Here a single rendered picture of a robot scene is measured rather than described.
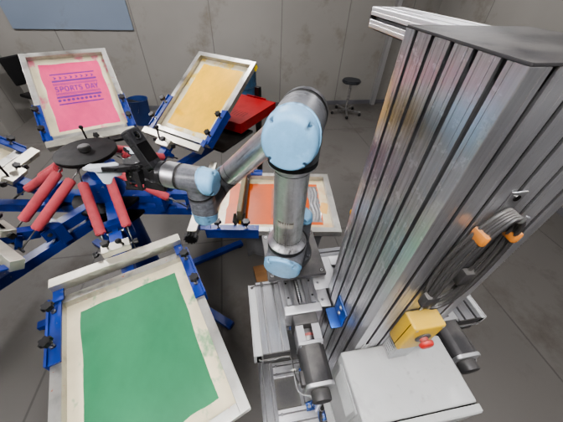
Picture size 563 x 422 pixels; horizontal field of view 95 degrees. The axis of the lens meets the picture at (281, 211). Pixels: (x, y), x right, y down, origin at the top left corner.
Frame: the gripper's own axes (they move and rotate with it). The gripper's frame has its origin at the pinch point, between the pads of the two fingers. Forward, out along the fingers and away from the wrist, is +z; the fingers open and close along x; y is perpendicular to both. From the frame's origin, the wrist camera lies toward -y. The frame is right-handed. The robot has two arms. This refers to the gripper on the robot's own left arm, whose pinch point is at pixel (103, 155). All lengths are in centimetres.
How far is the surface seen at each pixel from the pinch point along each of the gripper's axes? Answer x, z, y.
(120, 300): -2, 17, 73
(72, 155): 44, 72, 30
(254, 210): 72, -22, 63
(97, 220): 25, 48, 55
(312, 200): 92, -57, 60
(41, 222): 15, 71, 54
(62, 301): -11, 39, 71
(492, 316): 113, -221, 154
